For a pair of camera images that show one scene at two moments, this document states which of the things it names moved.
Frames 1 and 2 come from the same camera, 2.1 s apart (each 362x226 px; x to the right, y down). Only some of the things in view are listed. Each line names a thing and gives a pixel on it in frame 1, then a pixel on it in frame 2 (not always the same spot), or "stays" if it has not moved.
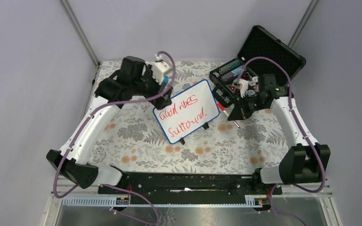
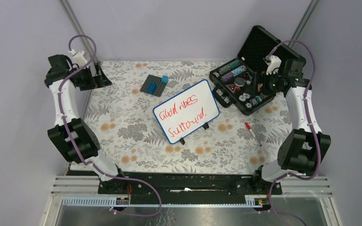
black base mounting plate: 187,188 stays
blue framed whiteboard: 190,109 stays
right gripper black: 237,113 -> 254,89
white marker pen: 222,108 -> 249,127
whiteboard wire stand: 205,126 stays
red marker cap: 221,107 -> 248,125
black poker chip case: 261,53 stays
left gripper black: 162,100 -> 100,80
